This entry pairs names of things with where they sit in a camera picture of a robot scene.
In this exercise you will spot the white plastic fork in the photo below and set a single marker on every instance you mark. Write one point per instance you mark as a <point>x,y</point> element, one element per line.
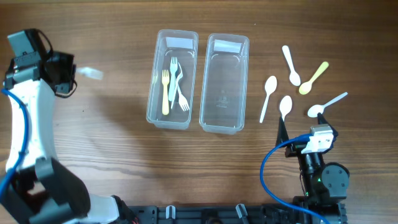
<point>90,73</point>
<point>177,80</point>
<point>182,100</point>

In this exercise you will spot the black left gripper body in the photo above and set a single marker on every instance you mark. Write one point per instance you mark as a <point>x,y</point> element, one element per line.
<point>68,70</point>

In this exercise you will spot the light blue plastic fork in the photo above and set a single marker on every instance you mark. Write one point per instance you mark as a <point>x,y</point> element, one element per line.
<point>173,70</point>

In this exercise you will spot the yellow plastic fork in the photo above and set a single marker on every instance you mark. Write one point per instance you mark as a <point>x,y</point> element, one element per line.
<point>165,101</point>

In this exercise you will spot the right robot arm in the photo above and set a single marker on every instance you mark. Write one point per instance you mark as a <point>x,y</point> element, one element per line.
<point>324,185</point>

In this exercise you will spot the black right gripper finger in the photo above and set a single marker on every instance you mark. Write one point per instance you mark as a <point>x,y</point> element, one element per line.
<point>321,119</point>
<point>282,135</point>

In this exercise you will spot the yellow plastic spoon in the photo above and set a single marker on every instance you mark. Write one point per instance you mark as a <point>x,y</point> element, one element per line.
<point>306,87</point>

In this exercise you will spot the clear plastic container left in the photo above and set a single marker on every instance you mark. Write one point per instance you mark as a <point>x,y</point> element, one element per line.
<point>183,45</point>

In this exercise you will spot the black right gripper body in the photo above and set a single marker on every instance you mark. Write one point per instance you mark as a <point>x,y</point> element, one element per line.
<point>298,147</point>

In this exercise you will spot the clear plastic container right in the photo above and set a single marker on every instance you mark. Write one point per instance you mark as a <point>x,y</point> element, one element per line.
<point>223,96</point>

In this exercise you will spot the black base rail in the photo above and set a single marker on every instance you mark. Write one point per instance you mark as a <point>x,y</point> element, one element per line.
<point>238,214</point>

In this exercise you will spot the white spoon translucent handle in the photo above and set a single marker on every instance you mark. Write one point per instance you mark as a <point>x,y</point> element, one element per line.
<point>315,109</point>

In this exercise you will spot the clear plastic container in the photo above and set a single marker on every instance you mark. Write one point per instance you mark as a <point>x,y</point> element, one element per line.
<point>183,45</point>
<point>223,96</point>

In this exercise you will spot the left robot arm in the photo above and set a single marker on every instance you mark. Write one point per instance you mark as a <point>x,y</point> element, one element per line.
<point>36,187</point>

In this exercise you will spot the white plastic spoon long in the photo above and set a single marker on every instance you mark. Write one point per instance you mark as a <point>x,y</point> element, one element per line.
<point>270,87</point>

